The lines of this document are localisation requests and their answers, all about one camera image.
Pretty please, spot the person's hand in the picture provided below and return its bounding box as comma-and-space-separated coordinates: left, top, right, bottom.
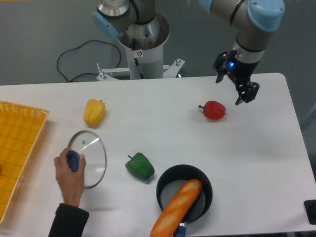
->
54, 148, 86, 207

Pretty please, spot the black sleeved forearm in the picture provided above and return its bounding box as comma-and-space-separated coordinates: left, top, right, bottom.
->
48, 203, 89, 237

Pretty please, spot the yellow toy bell pepper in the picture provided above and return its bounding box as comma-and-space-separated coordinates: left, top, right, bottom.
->
83, 99, 106, 127

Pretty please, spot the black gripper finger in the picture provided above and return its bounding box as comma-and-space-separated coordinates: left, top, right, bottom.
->
235, 81, 260, 105
213, 51, 228, 83

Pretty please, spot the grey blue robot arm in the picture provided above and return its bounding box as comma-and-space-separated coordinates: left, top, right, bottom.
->
92, 0, 285, 104

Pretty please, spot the green toy bell pepper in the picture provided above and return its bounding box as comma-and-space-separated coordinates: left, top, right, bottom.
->
125, 153, 155, 180

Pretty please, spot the black object at table edge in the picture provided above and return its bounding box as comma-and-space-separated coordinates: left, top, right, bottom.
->
304, 199, 316, 225

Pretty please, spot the black cable on floor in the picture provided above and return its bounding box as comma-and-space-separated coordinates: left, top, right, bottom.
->
56, 39, 121, 82

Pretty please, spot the dark pot with blue handle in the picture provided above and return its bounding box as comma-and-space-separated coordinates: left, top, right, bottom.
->
156, 164, 213, 237

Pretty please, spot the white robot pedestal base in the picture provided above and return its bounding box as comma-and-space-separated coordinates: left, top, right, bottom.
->
96, 12, 186, 81

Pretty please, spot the red toy bell pepper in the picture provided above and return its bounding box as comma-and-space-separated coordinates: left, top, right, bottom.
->
198, 101, 226, 120

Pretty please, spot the orange toy baguette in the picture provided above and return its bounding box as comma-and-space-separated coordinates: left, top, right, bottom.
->
150, 179, 202, 237

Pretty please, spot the yellow plastic basket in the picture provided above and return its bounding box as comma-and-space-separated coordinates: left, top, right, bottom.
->
0, 101, 49, 222

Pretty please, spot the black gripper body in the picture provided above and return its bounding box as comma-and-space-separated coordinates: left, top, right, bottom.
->
227, 49, 259, 85

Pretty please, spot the glass lid with blue knob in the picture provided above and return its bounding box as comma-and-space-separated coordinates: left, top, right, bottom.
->
66, 130, 107, 189

